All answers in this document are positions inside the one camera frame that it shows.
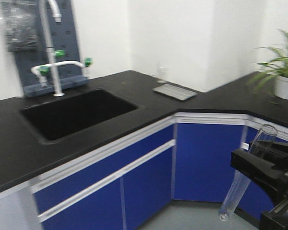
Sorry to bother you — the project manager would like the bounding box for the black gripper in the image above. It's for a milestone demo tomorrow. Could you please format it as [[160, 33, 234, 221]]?
[[230, 142, 288, 230]]

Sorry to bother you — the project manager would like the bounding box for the pale rectangular tray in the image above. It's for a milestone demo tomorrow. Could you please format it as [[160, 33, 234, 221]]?
[[153, 84, 198, 101]]

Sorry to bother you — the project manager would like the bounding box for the white plant pot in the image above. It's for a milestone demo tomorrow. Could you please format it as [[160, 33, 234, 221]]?
[[274, 76, 288, 100]]

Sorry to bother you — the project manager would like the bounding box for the green potted plant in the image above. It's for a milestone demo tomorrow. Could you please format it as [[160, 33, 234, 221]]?
[[246, 29, 288, 92]]

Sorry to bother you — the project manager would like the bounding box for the blue cabinet front left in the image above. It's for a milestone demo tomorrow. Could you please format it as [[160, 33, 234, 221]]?
[[31, 122, 176, 230]]

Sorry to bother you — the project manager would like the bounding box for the small clear glass beaker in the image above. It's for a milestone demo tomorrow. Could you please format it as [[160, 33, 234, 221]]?
[[157, 65, 168, 84]]

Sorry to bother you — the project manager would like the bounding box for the black lab sink basin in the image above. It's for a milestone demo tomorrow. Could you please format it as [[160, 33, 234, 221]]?
[[17, 89, 139, 145]]

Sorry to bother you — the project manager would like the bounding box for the white gooseneck lab faucet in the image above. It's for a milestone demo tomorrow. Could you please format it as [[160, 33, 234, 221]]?
[[31, 0, 93, 97]]

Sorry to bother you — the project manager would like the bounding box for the grey pegboard drying rack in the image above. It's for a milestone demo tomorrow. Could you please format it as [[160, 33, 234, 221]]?
[[0, 0, 90, 98]]

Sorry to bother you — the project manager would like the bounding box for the clear plastic bag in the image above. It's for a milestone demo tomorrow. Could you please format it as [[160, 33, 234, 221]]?
[[0, 0, 37, 52]]

